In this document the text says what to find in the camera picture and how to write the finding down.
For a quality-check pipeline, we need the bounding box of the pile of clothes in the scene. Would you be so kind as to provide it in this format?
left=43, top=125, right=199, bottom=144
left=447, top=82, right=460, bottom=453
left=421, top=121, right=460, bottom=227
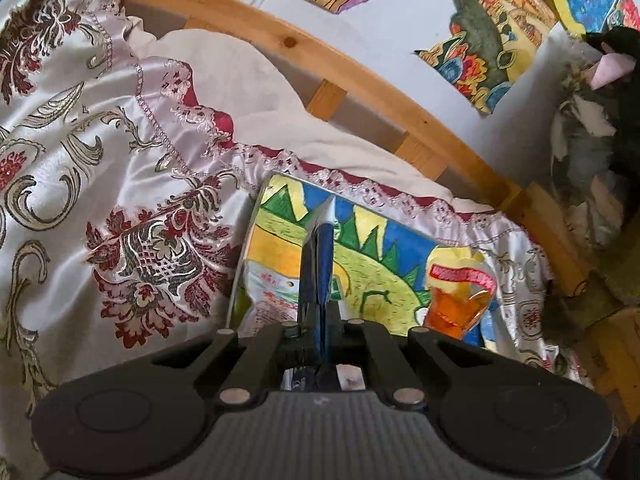
left=550, top=25, right=640, bottom=261

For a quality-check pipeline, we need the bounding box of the floral satin blanket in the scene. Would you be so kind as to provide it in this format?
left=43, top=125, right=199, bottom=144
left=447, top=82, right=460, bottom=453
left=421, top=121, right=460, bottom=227
left=0, top=0, right=596, bottom=461

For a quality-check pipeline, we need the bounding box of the white pillow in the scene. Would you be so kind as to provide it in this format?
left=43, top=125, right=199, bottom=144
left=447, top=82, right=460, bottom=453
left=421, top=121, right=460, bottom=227
left=125, top=15, right=506, bottom=221

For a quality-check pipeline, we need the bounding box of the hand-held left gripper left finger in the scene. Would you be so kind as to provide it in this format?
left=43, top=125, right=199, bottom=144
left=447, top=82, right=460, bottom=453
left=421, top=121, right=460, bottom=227
left=150, top=322, right=306, bottom=406

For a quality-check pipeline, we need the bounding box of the wooden bed frame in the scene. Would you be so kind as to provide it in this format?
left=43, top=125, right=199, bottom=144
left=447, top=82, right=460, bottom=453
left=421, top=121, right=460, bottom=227
left=122, top=0, right=640, bottom=431

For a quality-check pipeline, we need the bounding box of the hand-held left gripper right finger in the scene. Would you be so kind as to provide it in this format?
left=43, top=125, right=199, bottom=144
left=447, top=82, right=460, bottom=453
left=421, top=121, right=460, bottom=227
left=330, top=317, right=506, bottom=406

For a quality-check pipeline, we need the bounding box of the landscape wall poster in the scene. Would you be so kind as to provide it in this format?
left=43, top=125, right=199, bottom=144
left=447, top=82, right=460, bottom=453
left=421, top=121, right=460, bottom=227
left=412, top=0, right=561, bottom=118

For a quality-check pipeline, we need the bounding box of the clear orange jelly packet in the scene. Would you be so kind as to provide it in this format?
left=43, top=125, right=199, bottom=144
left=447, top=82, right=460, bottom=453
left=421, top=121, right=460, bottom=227
left=422, top=247, right=498, bottom=341

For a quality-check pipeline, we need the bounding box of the metal tray with coloured drawing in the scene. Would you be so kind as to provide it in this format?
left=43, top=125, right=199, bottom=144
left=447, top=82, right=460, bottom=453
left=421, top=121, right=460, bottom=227
left=227, top=170, right=501, bottom=356

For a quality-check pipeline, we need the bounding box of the dark blue snack packet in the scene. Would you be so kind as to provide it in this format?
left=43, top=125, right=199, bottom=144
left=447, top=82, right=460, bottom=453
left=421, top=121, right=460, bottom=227
left=297, top=197, right=346, bottom=391

